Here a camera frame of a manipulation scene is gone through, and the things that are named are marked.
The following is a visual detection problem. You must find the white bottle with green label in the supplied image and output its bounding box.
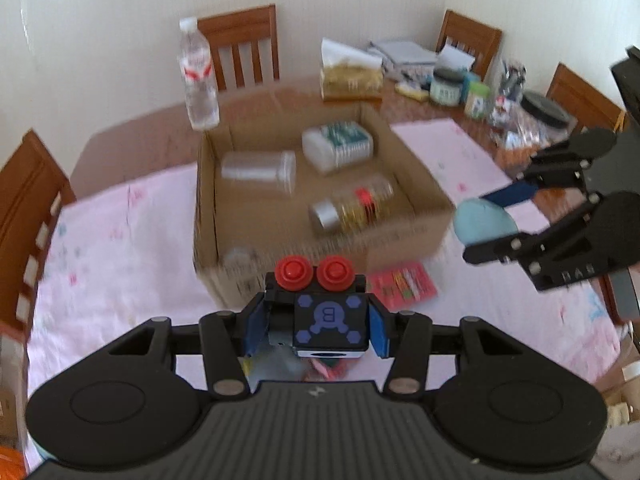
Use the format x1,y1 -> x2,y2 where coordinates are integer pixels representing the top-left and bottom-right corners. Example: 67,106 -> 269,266
301,121 -> 375,176

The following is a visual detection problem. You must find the wooden dining chair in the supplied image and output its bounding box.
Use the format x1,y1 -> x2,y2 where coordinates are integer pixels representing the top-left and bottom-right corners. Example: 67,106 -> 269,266
0,129 -> 77,332
436,9 -> 504,83
546,62 -> 627,134
197,4 -> 281,93

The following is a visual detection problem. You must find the gold tissue pack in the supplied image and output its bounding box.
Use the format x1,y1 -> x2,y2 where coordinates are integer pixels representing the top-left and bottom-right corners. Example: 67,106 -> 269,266
320,37 -> 386,102

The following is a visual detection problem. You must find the large clear jar black lid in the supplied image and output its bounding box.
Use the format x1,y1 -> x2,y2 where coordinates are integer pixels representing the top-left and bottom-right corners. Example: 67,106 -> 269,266
501,91 -> 577,162

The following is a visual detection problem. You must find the small jar with green lid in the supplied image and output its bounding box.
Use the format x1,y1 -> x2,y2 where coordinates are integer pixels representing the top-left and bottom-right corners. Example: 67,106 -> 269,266
463,80 -> 492,120

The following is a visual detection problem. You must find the white paper card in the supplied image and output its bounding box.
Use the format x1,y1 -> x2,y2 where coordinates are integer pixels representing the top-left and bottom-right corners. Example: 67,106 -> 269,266
439,45 -> 475,72

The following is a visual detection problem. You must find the clear plastic water bottle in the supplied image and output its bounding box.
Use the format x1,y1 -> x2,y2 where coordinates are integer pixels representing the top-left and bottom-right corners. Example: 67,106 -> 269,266
178,16 -> 221,132

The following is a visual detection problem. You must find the clear plastic jar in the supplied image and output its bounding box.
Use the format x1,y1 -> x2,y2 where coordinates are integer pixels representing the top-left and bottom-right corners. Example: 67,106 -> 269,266
220,150 -> 298,195

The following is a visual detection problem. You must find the silver-capped capsule bottle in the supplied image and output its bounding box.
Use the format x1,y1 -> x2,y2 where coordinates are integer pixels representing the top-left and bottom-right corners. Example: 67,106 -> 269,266
308,175 -> 396,237

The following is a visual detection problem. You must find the orange bag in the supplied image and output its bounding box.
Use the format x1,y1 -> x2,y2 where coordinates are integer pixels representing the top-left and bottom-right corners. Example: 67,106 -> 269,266
0,447 -> 25,480

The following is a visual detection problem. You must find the stack of papers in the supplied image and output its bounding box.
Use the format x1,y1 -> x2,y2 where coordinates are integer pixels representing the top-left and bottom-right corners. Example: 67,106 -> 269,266
369,39 -> 437,67

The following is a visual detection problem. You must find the dark phone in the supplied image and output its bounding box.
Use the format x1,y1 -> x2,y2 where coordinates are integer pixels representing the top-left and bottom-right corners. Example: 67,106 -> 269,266
599,267 -> 640,326

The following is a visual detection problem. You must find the pink card pack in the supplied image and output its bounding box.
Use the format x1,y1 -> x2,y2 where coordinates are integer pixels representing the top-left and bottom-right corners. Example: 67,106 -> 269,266
369,261 -> 439,307

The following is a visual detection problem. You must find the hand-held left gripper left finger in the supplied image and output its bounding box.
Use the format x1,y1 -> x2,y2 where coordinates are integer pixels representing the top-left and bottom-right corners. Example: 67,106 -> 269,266
102,300 -> 271,398

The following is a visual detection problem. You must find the glass jar with black lid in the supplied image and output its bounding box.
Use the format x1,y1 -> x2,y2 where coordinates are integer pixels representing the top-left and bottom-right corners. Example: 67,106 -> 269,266
430,67 -> 469,107

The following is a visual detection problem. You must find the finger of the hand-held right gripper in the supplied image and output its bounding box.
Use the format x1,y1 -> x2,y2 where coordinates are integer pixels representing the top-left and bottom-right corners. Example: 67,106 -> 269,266
462,195 -> 603,268
480,128 -> 617,208

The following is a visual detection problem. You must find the bunch of pens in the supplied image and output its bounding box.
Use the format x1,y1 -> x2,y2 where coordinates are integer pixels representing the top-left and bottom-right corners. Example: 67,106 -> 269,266
499,59 -> 527,107

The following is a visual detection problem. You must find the cardboard box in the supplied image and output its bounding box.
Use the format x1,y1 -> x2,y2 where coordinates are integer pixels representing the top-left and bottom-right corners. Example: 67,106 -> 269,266
0,330 -> 25,443
192,101 -> 457,307

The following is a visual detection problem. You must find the yellow notepad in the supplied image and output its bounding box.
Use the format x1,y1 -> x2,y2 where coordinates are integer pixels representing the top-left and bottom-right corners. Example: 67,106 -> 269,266
396,84 -> 432,102

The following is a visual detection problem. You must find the cardboard box on floor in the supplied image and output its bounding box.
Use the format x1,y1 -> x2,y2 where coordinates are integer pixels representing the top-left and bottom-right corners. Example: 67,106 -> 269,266
0,330 -> 25,443

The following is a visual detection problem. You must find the light blue round object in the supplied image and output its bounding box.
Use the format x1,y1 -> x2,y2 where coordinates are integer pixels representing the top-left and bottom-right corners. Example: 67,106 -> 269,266
452,197 -> 520,247

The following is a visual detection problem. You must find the black toy with red buttons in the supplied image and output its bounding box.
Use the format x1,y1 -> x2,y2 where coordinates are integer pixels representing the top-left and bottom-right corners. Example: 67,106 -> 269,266
264,255 -> 372,361

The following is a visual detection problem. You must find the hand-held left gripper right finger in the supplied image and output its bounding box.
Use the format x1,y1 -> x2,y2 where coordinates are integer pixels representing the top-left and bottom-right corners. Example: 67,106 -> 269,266
367,305 -> 531,397

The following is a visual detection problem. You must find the pink floral tablecloth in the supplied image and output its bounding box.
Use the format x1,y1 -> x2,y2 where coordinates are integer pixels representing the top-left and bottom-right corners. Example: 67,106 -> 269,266
22,120 -> 623,471

